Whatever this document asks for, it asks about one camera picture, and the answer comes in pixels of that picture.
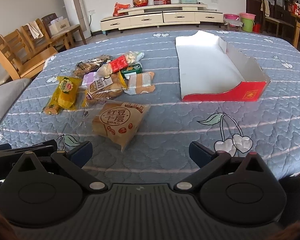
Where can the blue quilted table cover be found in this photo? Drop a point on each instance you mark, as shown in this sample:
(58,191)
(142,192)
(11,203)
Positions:
(159,152)

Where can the white and red cardboard tray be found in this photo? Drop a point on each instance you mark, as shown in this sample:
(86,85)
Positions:
(211,69)

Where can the red plastic bag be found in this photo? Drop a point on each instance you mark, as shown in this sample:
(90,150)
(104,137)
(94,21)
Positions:
(118,7)

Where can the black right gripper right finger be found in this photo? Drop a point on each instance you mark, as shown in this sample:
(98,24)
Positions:
(234,190)

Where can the red label cracker bag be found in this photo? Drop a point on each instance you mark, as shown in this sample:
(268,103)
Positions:
(119,63)

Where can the near light wooden chair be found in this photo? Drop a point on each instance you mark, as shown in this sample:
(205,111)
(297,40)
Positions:
(18,70)

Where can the purple snack packet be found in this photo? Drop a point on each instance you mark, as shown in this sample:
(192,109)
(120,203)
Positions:
(89,78)

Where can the dark brown cookie bag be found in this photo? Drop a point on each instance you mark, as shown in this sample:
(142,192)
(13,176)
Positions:
(90,65)

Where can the brown and clear wafer packet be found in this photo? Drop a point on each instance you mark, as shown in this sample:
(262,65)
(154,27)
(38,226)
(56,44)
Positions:
(140,84)

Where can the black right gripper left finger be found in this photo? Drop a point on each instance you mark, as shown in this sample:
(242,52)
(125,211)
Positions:
(31,195)

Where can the dark wooden shelf unit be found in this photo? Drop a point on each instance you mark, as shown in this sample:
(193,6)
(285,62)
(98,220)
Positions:
(277,2)

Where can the green snack box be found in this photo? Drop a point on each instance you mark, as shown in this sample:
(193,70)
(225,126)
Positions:
(135,68)

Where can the grey sofa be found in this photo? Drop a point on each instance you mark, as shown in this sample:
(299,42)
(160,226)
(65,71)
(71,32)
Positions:
(9,94)

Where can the light wooden chair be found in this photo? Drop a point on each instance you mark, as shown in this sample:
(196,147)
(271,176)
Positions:
(18,70)
(21,40)

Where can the pink basin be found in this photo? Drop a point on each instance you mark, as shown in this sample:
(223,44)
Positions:
(233,17)

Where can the dark chair by shelf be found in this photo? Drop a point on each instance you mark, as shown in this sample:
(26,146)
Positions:
(267,20)

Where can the cream tv cabinet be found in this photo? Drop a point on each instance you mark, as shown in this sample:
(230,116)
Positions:
(159,15)

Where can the white paper bag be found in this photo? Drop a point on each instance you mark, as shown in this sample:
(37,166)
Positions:
(57,25)

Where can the green bucket pink lid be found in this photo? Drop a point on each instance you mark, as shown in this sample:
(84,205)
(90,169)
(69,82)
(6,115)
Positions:
(248,21)

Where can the red bean bread package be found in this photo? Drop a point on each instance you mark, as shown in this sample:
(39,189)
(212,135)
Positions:
(118,121)

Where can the dark cushioned chair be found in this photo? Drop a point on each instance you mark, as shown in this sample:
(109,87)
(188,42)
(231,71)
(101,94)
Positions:
(66,33)

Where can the clear bag of buns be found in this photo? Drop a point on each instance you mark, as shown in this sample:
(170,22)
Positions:
(104,88)

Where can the yellow snack packet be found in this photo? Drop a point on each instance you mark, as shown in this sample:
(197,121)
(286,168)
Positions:
(64,96)

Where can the white standing air conditioner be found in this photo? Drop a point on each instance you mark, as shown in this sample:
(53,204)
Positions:
(76,15)

